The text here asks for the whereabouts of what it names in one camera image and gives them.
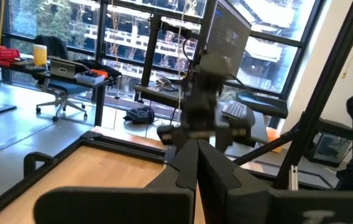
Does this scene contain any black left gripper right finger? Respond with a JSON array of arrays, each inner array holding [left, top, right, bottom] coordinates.
[[197, 139, 353, 224]]

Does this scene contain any black computer monitor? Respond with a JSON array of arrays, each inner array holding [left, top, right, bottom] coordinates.
[[206, 0, 252, 78]]

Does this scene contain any red bundle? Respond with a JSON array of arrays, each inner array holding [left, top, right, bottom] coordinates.
[[0, 45, 21, 68]]

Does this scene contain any black backpack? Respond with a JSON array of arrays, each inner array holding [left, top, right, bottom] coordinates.
[[122, 105, 156, 126]]

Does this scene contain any white box orange lid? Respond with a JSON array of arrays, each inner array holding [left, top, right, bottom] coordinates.
[[75, 68, 109, 86]]

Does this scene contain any black monitor desk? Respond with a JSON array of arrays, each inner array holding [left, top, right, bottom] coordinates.
[[134, 83, 289, 139]]

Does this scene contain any black bar bracket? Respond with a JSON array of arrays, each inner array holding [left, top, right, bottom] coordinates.
[[23, 151, 58, 179]]

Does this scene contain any black work desk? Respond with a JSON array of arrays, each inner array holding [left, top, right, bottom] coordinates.
[[4, 60, 123, 127]]

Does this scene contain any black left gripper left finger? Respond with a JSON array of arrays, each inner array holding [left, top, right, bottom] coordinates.
[[33, 139, 199, 224]]

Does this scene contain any orange object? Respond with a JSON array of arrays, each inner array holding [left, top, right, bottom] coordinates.
[[265, 126, 285, 154]]

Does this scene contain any black keyboard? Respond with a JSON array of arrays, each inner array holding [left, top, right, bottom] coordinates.
[[221, 100, 248, 121]]

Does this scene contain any dark glass box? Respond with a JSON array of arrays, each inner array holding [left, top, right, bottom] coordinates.
[[303, 119, 353, 168]]

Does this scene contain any grey metal box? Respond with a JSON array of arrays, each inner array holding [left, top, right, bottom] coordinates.
[[48, 58, 86, 80]]

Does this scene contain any yellow cup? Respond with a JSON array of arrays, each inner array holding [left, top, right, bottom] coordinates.
[[32, 44, 48, 67]]

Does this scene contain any black office chair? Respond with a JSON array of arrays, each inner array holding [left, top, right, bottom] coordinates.
[[32, 34, 89, 123]]

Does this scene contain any black aluminium table frame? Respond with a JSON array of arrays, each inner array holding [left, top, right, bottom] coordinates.
[[0, 0, 353, 223]]

